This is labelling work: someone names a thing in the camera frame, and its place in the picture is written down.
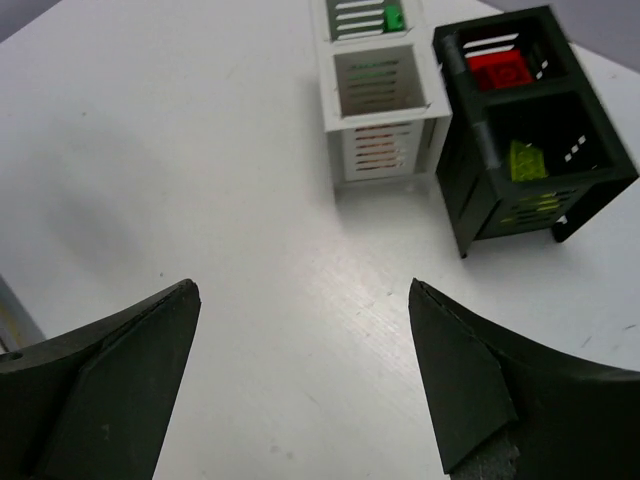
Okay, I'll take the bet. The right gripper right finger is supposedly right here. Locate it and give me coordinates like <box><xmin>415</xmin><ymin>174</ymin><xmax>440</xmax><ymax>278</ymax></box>
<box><xmin>409</xmin><ymin>280</ymin><xmax>639</xmax><ymax>479</ymax></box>

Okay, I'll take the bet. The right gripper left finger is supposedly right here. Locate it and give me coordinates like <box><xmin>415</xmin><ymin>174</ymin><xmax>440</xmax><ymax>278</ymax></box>
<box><xmin>1</xmin><ymin>279</ymin><xmax>201</xmax><ymax>479</ymax></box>

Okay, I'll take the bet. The yellow green long brick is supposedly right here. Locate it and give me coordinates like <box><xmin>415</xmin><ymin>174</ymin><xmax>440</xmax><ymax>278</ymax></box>
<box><xmin>509</xmin><ymin>140</ymin><xmax>548</xmax><ymax>183</ymax></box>

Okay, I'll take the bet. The red rounded lego brick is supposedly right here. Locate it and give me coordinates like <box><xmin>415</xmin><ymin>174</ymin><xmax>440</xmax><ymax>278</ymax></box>
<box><xmin>467</xmin><ymin>49</ymin><xmax>534</xmax><ymax>91</ymax></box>

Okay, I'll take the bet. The green long lego piece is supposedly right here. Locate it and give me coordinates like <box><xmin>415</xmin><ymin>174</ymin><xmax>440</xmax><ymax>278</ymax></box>
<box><xmin>383</xmin><ymin>5</ymin><xmax>405</xmax><ymax>33</ymax></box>

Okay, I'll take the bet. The black slotted container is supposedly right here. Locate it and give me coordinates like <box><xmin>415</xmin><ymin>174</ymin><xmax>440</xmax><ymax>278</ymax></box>
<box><xmin>433</xmin><ymin>6</ymin><xmax>639</xmax><ymax>254</ymax></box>

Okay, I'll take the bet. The white slotted container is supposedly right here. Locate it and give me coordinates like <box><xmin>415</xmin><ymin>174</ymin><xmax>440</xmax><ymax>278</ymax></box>
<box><xmin>310</xmin><ymin>1</ymin><xmax>452</xmax><ymax>187</ymax></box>

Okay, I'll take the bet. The aluminium table rail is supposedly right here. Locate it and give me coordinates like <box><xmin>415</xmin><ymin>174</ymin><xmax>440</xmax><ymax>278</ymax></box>
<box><xmin>0</xmin><ymin>277</ymin><xmax>46</xmax><ymax>352</ymax></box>

